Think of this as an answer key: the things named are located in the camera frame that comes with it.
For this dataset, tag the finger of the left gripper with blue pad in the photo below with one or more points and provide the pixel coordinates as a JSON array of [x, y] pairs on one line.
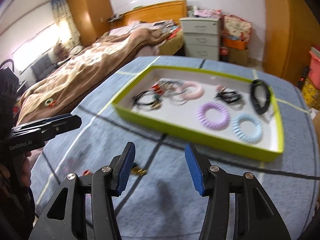
[[52, 129], [47, 120]]

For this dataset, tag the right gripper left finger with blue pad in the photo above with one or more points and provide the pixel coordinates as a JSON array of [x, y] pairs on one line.
[[122, 165]]

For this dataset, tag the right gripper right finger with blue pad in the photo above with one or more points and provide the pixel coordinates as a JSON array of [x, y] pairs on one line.
[[198, 167]]

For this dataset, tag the black hair tie green bead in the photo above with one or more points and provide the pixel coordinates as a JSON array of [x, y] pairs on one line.
[[147, 98]]

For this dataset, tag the person's left hand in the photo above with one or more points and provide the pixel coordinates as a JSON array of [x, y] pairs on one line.
[[23, 168]]

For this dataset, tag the brown blanket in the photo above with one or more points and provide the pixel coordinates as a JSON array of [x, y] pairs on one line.
[[82, 75]]

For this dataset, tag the black chair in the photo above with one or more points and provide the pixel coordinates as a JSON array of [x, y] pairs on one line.
[[43, 67]]

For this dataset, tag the teddy bear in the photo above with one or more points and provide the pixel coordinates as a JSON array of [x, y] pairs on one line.
[[60, 52]]

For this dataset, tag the green white shallow tray box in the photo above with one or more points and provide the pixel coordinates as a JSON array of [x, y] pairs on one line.
[[205, 107]]

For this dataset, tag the red knotted charm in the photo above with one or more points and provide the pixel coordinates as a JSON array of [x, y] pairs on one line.
[[157, 89]]

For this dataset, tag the patterned window curtain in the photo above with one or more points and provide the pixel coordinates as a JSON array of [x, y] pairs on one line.
[[69, 35]]

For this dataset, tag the black wristband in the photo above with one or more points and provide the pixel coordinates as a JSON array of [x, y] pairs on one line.
[[260, 96]]

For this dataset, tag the cola bottle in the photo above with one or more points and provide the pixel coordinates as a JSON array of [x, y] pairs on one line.
[[224, 54]]

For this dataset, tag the brown cardboard box floor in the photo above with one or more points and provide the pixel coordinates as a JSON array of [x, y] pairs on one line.
[[239, 57]]

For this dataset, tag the corner wooden cabinet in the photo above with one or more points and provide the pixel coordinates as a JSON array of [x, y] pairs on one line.
[[91, 18]]

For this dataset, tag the wooden bed with blankets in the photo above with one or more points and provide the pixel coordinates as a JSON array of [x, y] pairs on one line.
[[87, 67]]

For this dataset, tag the orange box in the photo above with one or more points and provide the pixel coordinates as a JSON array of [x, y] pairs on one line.
[[236, 44]]

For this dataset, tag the grey three drawer cabinet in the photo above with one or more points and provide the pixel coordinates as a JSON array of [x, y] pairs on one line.
[[201, 37]]

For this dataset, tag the yellow patterned box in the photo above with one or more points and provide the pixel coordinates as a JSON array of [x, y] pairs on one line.
[[311, 95]]

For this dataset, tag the red patterned gift bag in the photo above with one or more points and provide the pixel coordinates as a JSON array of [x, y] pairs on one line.
[[237, 27]]

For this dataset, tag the pink plastic storage bin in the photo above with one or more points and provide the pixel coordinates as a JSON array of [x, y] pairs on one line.
[[314, 73]]

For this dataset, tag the tall wooden wardrobe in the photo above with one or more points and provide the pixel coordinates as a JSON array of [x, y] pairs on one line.
[[291, 30]]

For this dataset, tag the gold chain jewelry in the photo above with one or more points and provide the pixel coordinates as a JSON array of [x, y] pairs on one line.
[[137, 171]]

